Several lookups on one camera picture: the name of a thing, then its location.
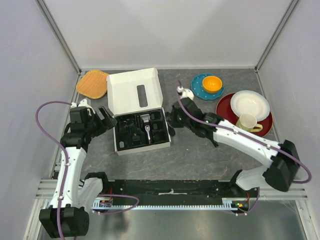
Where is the pale yellow mug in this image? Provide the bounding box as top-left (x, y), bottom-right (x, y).
top-left (235, 113), bottom-right (263, 133)

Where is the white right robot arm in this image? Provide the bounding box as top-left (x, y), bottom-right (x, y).
top-left (165, 86), bottom-right (300, 197)

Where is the woven orange tray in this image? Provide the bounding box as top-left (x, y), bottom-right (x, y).
top-left (76, 69), bottom-right (109, 100)

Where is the black comb attachment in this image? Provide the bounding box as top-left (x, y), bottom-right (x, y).
top-left (211, 139), bottom-right (219, 148)

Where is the silver black hair clipper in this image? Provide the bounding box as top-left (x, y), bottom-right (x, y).
top-left (140, 113), bottom-right (152, 144)

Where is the dark red plate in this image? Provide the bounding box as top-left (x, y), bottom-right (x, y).
top-left (216, 93), bottom-right (273, 137)

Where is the orange bowl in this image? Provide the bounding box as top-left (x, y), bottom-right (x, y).
top-left (202, 75), bottom-right (223, 94)

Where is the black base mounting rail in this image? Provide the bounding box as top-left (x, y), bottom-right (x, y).
top-left (102, 179), bottom-right (258, 207)

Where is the white paper bowl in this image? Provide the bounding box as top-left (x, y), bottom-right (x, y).
top-left (230, 90), bottom-right (270, 122)

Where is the black clipper guard comb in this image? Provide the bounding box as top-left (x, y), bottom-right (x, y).
top-left (152, 121), bottom-right (165, 131)
top-left (153, 131), bottom-right (167, 143)
top-left (150, 111), bottom-right (162, 121)

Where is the white clipper kit box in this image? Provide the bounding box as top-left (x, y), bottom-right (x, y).
top-left (107, 67), bottom-right (171, 156)

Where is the teal dotted plate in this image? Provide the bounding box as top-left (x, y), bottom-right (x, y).
top-left (191, 73), bottom-right (225, 100)

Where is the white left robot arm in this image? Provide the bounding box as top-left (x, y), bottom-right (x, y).
top-left (39, 98), bottom-right (117, 239)

